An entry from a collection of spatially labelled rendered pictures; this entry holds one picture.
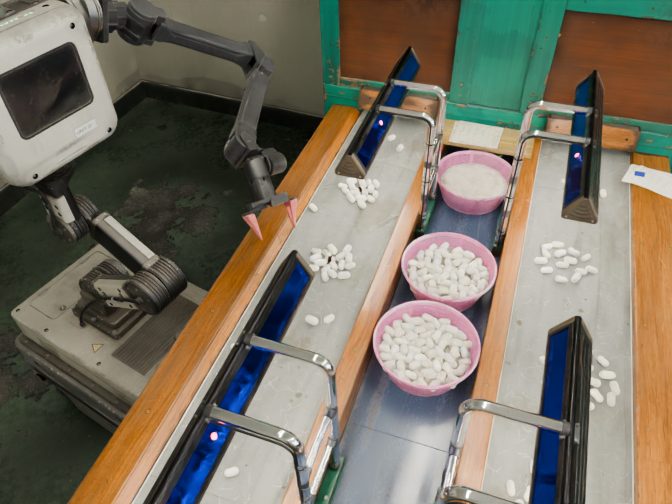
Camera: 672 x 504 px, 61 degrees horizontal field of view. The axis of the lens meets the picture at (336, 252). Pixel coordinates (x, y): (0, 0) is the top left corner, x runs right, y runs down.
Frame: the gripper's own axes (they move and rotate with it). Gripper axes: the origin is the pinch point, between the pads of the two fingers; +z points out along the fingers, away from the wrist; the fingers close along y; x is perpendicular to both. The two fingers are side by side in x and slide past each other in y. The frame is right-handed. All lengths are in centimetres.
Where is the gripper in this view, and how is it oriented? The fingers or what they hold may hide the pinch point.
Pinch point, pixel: (277, 230)
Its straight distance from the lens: 154.0
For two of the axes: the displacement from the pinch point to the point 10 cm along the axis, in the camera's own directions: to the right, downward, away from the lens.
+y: -8.8, 3.4, -3.1
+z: 3.2, 9.4, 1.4
